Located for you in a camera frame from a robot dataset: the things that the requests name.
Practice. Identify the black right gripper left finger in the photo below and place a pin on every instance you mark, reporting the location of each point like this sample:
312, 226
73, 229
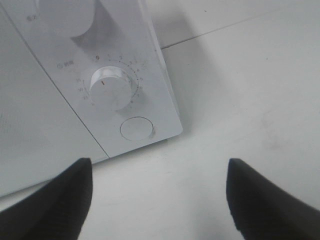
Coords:
56, 211

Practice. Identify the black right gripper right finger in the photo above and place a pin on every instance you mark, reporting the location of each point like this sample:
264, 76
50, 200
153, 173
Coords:
263, 211

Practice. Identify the round white door button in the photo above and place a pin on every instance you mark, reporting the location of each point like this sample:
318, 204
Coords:
136, 128

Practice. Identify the white microwave oven body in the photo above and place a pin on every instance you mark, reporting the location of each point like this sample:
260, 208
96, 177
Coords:
121, 35

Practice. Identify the lower white timer knob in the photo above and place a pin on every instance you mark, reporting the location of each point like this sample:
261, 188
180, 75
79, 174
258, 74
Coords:
111, 88

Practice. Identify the upper white power knob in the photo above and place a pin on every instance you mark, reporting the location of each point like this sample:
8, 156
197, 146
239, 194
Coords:
67, 18

